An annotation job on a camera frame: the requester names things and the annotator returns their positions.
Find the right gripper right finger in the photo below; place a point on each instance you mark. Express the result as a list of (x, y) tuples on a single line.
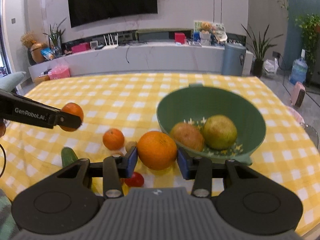
[(202, 170)]

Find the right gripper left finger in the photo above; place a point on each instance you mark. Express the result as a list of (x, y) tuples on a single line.
[(113, 170)]

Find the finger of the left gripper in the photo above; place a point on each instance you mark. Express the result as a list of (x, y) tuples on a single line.
[(65, 119)]

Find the small orange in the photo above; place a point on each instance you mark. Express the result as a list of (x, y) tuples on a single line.
[(74, 109), (113, 139)]

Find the green cucumber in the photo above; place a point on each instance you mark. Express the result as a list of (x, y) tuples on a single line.
[(68, 156)]

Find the large orange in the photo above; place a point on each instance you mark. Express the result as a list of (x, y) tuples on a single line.
[(157, 150)]

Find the person's left hand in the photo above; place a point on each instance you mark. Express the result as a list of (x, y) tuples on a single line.
[(2, 129)]

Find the light blue chair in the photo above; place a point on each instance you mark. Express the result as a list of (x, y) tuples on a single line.
[(9, 82)]

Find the red cherry tomato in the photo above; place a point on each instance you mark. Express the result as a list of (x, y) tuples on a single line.
[(136, 180)]

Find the small orange on table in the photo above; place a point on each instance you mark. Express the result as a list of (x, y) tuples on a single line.
[(113, 139)]

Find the pink storage basket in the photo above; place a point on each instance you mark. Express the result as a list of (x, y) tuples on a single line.
[(59, 72)]

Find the green pear apple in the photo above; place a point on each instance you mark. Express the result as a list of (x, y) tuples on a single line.
[(219, 132)]

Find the golden round vase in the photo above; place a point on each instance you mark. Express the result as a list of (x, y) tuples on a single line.
[(35, 51)]

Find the magenta box on console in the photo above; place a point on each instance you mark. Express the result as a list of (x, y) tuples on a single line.
[(81, 47)]

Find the green plant in vase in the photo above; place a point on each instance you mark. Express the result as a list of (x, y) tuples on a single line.
[(55, 36)]

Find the white wifi router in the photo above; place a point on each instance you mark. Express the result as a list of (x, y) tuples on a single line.
[(111, 41)]

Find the green plastic bowl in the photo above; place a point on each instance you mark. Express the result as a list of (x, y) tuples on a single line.
[(196, 103)]

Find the pink space heater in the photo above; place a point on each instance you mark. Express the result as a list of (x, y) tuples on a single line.
[(297, 95)]

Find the potted plant by bin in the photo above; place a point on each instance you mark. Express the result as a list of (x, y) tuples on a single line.
[(260, 44)]

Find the white plastic bag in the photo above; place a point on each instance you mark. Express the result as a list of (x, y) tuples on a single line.
[(270, 68)]

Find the white tv console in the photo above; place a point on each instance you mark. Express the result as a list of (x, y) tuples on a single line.
[(140, 57)]

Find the blue water jug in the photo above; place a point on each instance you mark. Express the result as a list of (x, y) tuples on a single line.
[(299, 70)]

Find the blue grey trash bin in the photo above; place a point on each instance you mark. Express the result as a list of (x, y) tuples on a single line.
[(233, 59)]

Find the red box on console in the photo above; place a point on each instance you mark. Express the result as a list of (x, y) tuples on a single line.
[(179, 38)]

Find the teddy bear toy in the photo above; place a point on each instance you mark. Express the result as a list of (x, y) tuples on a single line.
[(206, 28)]

